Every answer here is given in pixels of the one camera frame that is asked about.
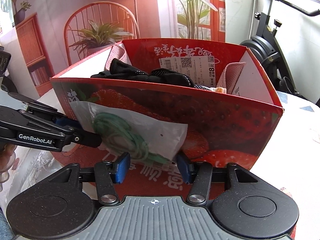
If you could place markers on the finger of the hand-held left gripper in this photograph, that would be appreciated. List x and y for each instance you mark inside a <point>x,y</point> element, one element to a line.
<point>63,122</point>
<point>87,140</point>

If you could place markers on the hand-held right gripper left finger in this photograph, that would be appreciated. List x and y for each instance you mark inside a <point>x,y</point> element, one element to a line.
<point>121,167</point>

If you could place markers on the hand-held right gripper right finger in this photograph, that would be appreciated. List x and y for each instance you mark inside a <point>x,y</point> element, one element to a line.
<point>183,168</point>

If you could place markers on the clear bag of green yarn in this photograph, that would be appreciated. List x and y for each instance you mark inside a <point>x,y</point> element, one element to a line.
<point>150,135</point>

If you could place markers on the red strawberry cardboard box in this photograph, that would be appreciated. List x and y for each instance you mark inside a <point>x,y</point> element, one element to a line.
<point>237,130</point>

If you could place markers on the pink knitted cloth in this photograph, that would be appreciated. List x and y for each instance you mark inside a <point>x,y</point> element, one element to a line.
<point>115,55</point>

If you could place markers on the orange soft item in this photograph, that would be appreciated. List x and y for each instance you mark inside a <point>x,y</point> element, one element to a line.
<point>218,89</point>

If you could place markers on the black dotted soft cloth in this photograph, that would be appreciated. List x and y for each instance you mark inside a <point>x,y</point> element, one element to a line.
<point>175,77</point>

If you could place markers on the person's left hand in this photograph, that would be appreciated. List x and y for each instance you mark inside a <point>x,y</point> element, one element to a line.
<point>6,161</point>

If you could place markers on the clear crinkled plastic bag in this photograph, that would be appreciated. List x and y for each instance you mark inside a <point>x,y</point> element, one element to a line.
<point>37,162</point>

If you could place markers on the black gloves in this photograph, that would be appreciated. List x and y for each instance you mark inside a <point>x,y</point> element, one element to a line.
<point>125,70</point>

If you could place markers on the black exercise bike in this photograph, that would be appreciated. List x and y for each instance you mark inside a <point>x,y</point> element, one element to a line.
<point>262,50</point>

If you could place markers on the wall poster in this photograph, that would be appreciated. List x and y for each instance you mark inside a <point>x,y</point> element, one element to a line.
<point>155,12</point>

